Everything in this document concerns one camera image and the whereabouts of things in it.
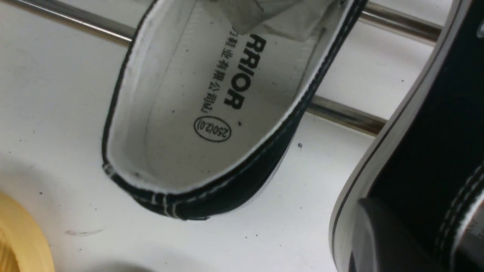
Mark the yellow ribbed slide, right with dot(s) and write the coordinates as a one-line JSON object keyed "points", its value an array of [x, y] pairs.
{"points": [[23, 247]]}

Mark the black canvas sneaker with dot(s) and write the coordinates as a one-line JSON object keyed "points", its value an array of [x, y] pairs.
{"points": [[202, 114], [426, 165]]}

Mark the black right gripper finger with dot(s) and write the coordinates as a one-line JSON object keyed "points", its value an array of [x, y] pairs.
{"points": [[380, 243]]}

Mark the stainless steel shoe rack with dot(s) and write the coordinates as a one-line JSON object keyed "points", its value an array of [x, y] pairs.
{"points": [[374, 14]]}

